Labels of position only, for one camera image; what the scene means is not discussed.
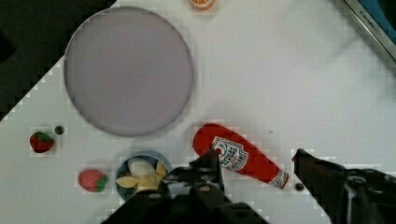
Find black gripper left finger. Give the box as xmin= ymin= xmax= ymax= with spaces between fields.
xmin=102 ymin=149 xmax=268 ymax=224

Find dark red strawberry toy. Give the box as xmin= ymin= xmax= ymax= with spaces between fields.
xmin=30 ymin=132 xmax=54 ymax=153

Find orange slice toy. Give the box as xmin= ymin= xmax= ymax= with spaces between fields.
xmin=189 ymin=0 xmax=216 ymax=10

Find round grey plate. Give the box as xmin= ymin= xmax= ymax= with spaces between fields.
xmin=64 ymin=7 xmax=194 ymax=137

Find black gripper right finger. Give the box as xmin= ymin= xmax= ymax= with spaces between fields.
xmin=292 ymin=148 xmax=396 ymax=224

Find pink strawberry toy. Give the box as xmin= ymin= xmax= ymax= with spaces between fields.
xmin=78 ymin=170 xmax=107 ymax=192

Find black toaster oven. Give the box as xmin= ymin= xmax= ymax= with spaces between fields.
xmin=341 ymin=0 xmax=396 ymax=61

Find red plush ketchup bottle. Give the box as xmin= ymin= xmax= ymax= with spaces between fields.
xmin=192 ymin=123 xmax=290 ymax=189

